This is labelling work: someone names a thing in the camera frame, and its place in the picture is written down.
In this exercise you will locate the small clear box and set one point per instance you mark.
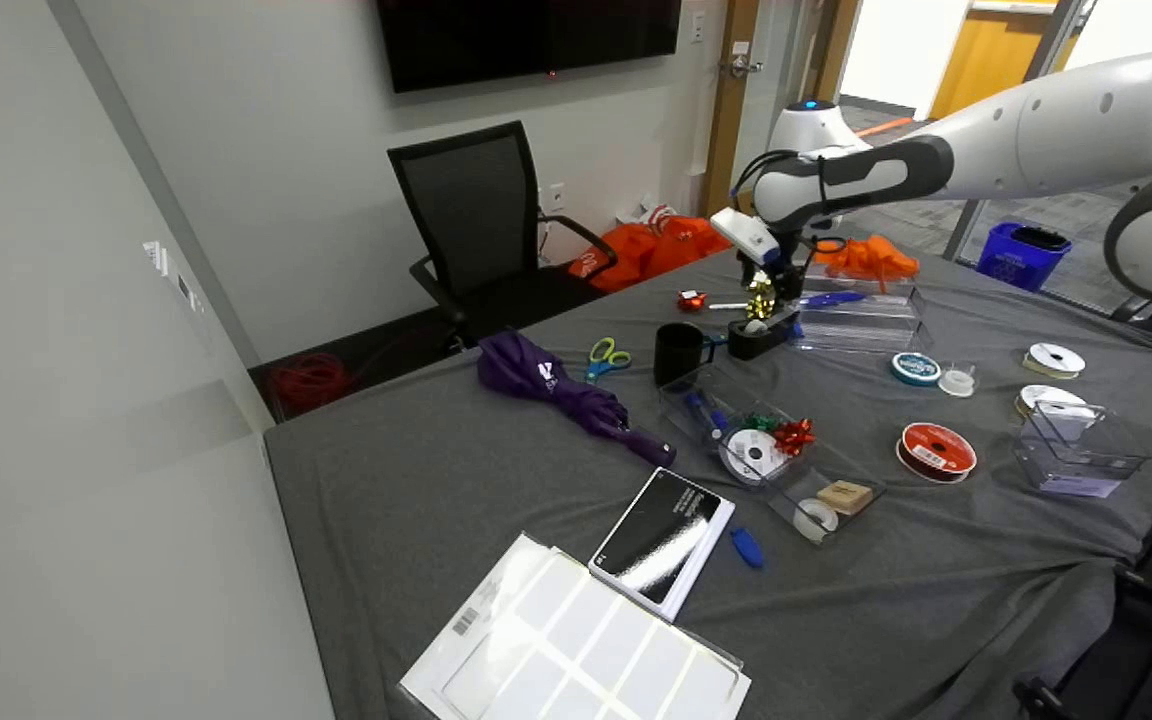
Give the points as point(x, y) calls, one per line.
point(826, 507)

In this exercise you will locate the blue ribbon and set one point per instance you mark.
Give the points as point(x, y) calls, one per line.
point(839, 300)

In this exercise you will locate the wooden glass door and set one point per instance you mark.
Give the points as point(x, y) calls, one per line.
point(723, 105)

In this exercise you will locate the gray table cloth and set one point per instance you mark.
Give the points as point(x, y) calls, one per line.
point(469, 492)

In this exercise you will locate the gold gift bow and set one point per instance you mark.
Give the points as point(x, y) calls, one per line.
point(771, 311)

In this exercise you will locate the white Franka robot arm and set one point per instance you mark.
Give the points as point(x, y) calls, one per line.
point(1041, 135)

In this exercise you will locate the clear plastic box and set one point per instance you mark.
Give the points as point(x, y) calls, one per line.
point(1077, 462)

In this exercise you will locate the black phone box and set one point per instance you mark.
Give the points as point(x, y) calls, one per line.
point(656, 534)

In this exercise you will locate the white ribbon roll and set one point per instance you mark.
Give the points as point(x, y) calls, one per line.
point(752, 458)

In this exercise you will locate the small white tape roll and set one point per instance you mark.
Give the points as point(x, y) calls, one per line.
point(958, 382)

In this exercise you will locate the black mesh office chair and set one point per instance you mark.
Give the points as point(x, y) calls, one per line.
point(477, 212)

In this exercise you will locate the small red bow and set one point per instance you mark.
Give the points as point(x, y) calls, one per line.
point(692, 300)

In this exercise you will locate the white wall switch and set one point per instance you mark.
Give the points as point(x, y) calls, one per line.
point(162, 259)

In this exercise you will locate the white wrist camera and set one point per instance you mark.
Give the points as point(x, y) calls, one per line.
point(744, 236)

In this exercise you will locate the clear acrylic holder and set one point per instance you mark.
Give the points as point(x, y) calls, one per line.
point(869, 325)

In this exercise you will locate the teal ribbon spool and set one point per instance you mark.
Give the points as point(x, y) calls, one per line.
point(919, 365)

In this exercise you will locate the blue green scissors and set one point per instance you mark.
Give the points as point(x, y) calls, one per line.
point(604, 359)

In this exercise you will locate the clear tray with bows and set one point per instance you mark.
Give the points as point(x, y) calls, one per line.
point(700, 432)

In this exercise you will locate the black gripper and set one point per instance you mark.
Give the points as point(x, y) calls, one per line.
point(794, 262)

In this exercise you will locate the red gift bow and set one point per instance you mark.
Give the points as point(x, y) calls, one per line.
point(796, 432)

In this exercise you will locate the white ribbon spool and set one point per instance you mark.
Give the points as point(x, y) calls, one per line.
point(1045, 396)
point(1054, 359)

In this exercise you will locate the orange ribbon spool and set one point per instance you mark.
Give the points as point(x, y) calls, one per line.
point(938, 452)

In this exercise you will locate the white label sheet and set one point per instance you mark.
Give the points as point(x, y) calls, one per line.
point(561, 644)

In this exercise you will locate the black wall television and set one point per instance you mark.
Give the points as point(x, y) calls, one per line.
point(522, 36)

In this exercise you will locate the black cup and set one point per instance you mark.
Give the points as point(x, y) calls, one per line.
point(676, 359)

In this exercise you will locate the orange cloth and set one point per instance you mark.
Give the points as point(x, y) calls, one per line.
point(869, 259)

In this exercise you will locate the yellow wooden door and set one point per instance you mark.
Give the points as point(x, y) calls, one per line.
point(989, 60)

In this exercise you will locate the orange bag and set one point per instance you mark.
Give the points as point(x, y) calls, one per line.
point(656, 247)

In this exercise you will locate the blue recycling bin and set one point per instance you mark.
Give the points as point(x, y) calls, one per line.
point(1021, 255)

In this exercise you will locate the purple folded umbrella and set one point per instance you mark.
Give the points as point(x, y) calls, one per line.
point(539, 373)

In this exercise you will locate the blue pen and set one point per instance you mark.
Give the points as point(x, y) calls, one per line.
point(704, 410)

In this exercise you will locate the blue marker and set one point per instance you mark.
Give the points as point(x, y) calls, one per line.
point(744, 547)

